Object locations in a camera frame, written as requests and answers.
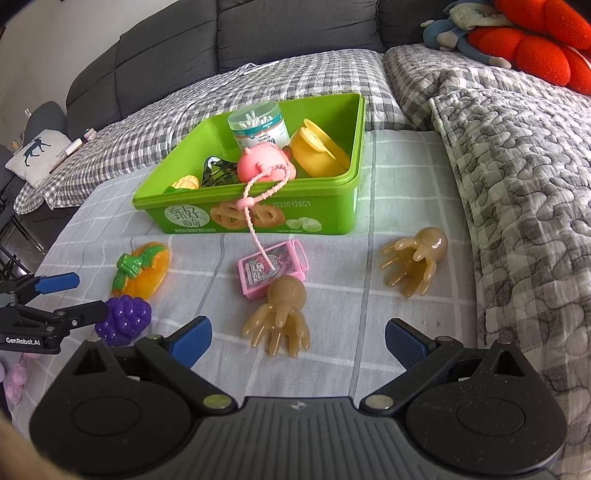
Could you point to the clear cotton swab jar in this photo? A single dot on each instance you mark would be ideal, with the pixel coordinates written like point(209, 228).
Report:
point(258, 134)

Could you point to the grey chair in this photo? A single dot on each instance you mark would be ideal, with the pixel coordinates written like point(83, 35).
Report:
point(46, 117)

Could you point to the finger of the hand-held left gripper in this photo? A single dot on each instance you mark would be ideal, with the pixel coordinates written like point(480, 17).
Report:
point(57, 282)
point(83, 314)

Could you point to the dark grey sofa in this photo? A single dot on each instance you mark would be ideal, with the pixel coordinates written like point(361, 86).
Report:
point(184, 37)

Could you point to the pink pig toy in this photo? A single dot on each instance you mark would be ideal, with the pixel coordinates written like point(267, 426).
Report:
point(261, 161)

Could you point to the orange toy pumpkin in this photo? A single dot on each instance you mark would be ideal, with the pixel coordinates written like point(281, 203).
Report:
point(147, 277)

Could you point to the purple toy grapes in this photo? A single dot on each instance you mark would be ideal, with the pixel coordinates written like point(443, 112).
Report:
point(127, 318)

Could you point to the grey gingham sofa cover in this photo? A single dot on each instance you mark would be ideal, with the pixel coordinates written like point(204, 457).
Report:
point(184, 101)
point(415, 64)

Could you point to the blue monkey plush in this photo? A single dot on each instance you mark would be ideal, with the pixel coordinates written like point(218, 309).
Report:
point(443, 32)

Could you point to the light grey grid cloth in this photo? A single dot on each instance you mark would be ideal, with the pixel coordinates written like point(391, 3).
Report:
point(406, 184)

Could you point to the black metal frame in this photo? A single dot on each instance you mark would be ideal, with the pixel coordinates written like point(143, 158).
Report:
point(18, 230)

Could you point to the white tube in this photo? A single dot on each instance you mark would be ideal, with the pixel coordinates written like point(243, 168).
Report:
point(67, 156)

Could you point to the pink soft object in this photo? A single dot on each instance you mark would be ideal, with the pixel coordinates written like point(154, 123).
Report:
point(16, 383)

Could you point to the white dog print pillow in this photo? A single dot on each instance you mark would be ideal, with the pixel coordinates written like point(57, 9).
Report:
point(14, 168)

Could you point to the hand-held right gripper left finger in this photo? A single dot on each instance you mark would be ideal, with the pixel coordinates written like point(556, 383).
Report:
point(191, 339)

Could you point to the small pink toy box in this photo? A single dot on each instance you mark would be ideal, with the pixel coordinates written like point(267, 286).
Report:
point(251, 284)

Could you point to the spotted translucent hair claw clip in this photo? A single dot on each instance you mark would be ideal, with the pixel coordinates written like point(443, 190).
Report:
point(217, 175)

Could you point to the green plastic box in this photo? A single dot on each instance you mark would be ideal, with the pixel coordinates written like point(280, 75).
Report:
point(323, 207)

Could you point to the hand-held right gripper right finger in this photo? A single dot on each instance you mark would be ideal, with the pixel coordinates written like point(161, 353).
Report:
point(406, 341)

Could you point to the tan rubber octopus toy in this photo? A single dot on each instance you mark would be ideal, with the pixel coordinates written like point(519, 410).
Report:
point(429, 244)
point(286, 295)

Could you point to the small pink pouch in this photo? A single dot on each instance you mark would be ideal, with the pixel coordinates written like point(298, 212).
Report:
point(90, 134)

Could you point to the yellow toy bowl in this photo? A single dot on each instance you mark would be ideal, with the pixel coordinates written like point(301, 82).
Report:
point(314, 157)

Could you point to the grey quilted blanket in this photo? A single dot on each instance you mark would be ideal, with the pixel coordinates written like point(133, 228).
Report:
point(531, 207)

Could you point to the red flower cushion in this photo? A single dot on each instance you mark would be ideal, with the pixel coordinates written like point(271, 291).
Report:
point(531, 50)

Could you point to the toy corn cob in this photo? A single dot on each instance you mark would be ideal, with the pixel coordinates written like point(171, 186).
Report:
point(187, 183)

